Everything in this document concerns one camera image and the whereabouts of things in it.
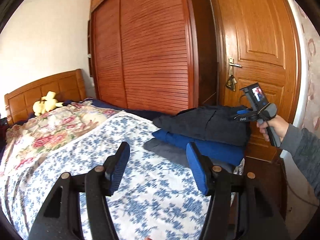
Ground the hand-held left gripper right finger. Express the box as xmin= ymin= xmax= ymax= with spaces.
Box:
xmin=186 ymin=142 xmax=292 ymax=240

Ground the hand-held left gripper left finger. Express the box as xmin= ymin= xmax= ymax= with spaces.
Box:
xmin=27 ymin=142 xmax=131 ymax=240

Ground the black double-breasted coat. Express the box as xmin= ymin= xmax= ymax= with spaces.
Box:
xmin=152 ymin=105 xmax=252 ymax=147

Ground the person's right forearm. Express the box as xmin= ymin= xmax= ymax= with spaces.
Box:
xmin=279 ymin=124 xmax=320 ymax=198

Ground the person's right hand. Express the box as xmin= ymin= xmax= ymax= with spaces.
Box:
xmin=256 ymin=116 xmax=292 ymax=143

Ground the blue folded garment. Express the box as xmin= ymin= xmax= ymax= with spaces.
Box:
xmin=152 ymin=129 xmax=247 ymax=167

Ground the dark hanging key tag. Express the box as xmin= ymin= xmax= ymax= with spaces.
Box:
xmin=226 ymin=74 xmax=237 ymax=91

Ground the grey folded garment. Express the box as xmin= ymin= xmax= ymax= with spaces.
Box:
xmin=143 ymin=138 xmax=237 ymax=174

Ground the blue floral bedsheet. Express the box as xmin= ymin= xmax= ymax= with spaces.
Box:
xmin=0 ymin=111 xmax=244 ymax=240

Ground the navy bedsheet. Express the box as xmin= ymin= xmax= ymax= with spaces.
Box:
xmin=60 ymin=97 xmax=180 ymax=125

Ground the pink floral quilt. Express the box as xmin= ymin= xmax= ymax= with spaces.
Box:
xmin=0 ymin=101 xmax=125 ymax=178

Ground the wooden door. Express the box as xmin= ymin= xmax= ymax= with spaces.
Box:
xmin=205 ymin=0 xmax=302 ymax=163

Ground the yellow plush toy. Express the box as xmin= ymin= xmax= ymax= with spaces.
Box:
xmin=33 ymin=91 xmax=63 ymax=116

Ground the wooden slatted wardrobe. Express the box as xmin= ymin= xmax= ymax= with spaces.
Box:
xmin=87 ymin=0 xmax=218 ymax=113

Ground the wooden bed headboard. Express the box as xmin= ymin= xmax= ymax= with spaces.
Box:
xmin=4 ymin=69 xmax=87 ymax=127

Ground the brass door handle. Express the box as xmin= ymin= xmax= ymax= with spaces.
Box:
xmin=229 ymin=58 xmax=242 ymax=74

